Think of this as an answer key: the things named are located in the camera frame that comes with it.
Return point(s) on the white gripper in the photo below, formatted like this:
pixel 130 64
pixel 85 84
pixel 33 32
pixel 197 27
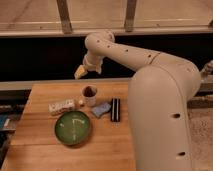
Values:
pixel 90 63

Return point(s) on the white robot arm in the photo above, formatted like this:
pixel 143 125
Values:
pixel 157 100

